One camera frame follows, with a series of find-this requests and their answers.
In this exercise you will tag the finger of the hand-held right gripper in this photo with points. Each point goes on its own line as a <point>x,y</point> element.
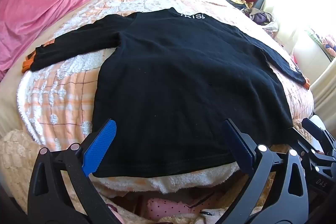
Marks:
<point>298,139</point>
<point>311,126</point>

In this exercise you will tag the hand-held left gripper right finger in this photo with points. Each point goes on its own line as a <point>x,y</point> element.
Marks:
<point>241,146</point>

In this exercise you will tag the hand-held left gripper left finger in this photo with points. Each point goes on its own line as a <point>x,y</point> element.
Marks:
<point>101,148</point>

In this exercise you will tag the black sweater with orange cuffs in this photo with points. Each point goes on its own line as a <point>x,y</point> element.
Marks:
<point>170,82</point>

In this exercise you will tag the white bag of clothes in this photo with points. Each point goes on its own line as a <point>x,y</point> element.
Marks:
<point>260,18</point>

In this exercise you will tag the peach checked blanket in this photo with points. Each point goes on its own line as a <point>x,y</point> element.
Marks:
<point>60,98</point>

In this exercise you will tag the beige fluffy blanket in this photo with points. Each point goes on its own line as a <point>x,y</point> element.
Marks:
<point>15,161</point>

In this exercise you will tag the pink dotted cloth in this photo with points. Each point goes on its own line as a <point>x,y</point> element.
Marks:
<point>178,207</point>

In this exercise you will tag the pink duvet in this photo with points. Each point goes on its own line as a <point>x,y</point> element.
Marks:
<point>34,11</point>

